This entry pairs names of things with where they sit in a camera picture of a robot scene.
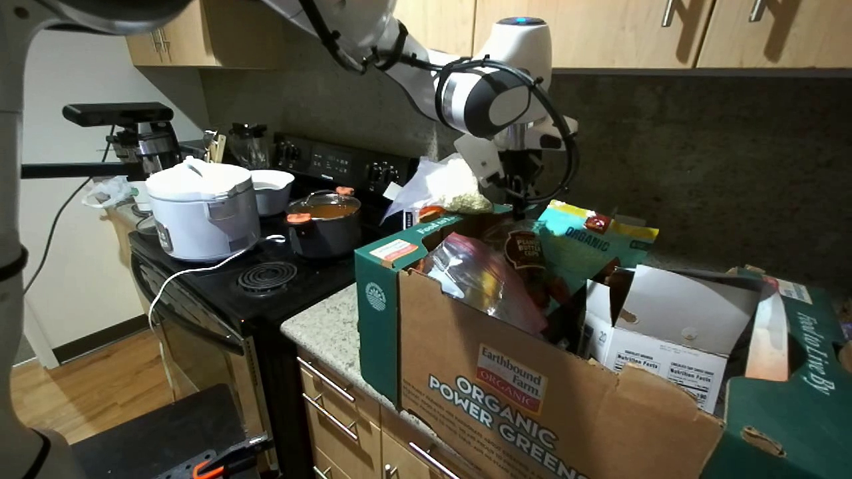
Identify wooden upper cabinets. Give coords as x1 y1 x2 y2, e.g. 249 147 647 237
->
123 0 852 75

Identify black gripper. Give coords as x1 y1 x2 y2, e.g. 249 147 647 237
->
497 147 545 221

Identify open white carton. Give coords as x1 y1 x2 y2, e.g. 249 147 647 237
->
584 261 762 417

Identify teal snack bag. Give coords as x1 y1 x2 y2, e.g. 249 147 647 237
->
529 196 663 297

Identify glass kettle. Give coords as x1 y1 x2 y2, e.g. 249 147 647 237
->
225 119 279 169

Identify white appliance cord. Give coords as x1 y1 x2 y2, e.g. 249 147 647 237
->
143 232 287 332

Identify green cardboard produce box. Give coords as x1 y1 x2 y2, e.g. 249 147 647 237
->
351 211 852 479

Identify wooden lower cabinets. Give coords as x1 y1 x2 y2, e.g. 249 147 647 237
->
290 349 501 479

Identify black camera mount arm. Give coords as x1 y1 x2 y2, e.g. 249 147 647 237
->
21 121 185 180

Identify small white pot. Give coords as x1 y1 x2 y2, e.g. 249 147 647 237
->
249 168 298 217

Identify clear zip popcorn bag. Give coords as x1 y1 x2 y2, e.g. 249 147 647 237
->
380 155 496 221

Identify wooden cabinets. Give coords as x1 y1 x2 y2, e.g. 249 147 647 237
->
123 0 852 75
290 349 501 479

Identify black stove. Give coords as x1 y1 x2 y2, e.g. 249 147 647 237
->
129 129 422 479

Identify clear plastic candy container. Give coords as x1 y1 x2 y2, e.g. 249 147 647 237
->
423 232 555 341

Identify white rice cooker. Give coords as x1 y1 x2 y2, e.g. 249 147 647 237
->
143 155 264 266

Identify black stereo camera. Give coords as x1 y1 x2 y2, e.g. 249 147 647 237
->
62 97 175 128

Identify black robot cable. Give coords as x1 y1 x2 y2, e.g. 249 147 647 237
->
423 51 580 201

